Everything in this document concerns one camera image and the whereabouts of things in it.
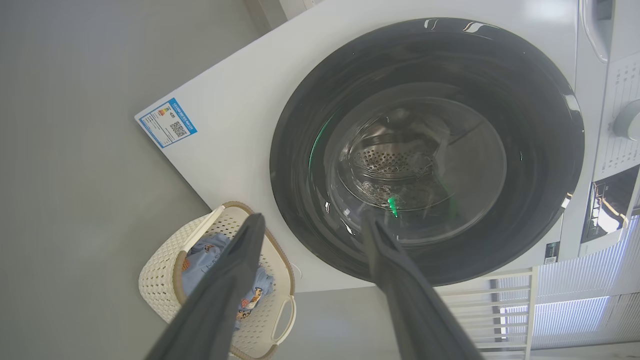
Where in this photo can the black display panel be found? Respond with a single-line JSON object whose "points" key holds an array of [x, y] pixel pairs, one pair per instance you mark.
{"points": [[607, 205]]}

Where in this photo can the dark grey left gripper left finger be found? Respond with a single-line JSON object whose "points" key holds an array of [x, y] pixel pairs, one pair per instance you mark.
{"points": [[220, 295]]}

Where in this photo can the blue energy label sticker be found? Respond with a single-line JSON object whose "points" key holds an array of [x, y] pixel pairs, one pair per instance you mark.
{"points": [[167, 122]]}

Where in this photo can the stainless steel washing machine drum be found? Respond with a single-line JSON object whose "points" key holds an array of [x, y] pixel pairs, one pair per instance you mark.
{"points": [[390, 160]]}

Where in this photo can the black round glass washer door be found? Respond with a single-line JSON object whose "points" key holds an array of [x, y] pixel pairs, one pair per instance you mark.
{"points": [[540, 100]]}

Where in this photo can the white railing rack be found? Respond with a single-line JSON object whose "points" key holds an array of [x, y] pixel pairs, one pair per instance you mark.
{"points": [[531, 310]]}

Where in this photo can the cream perforated laundry basket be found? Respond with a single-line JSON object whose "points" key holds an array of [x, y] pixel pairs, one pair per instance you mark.
{"points": [[160, 280]]}

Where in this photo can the white control dial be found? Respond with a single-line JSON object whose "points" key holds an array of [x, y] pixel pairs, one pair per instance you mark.
{"points": [[629, 121]]}

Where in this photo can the small black sticker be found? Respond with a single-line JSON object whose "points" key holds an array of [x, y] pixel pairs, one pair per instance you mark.
{"points": [[552, 252]]}

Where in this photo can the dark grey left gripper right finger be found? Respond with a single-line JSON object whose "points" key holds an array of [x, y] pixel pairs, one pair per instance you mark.
{"points": [[410, 305]]}

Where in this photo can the blue bear print garment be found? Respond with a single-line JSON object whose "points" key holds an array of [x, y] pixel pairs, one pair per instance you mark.
{"points": [[257, 295]]}

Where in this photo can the white washing machine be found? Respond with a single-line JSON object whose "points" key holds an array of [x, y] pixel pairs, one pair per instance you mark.
{"points": [[240, 100]]}

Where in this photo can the round filter cover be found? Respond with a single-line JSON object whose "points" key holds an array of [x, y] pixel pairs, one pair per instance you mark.
{"points": [[295, 272]]}

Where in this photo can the white ribbed blinds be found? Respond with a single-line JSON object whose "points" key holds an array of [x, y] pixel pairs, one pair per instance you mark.
{"points": [[575, 280]]}

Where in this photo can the white detergent drawer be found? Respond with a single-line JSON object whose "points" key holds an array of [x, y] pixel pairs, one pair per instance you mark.
{"points": [[597, 30]]}

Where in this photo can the plain blue garment with writing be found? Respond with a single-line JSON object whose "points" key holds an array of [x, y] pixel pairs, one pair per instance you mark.
{"points": [[200, 262]]}

